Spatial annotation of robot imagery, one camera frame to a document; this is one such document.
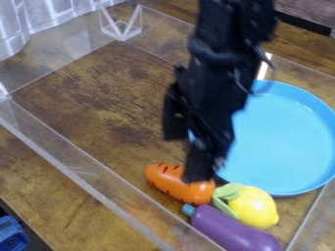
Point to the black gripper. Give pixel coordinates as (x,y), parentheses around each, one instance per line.
(213,87)

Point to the orange toy carrot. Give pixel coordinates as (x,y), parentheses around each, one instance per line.
(164,176)

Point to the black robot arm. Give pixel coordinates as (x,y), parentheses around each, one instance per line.
(233,24)

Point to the blue round tray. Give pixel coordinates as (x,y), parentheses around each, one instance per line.
(283,152)

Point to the yellow toy lemon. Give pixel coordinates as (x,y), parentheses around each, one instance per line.
(247,204)

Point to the purple toy eggplant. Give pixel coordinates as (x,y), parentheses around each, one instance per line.
(233,235)

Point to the dark baseboard strip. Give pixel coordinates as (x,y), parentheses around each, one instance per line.
(304,24)

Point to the white grid curtain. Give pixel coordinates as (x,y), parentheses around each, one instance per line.
(25,17)

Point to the blue plastic object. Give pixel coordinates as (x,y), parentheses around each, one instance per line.
(13,238)

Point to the clear acrylic enclosure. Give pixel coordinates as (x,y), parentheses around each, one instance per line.
(80,129)

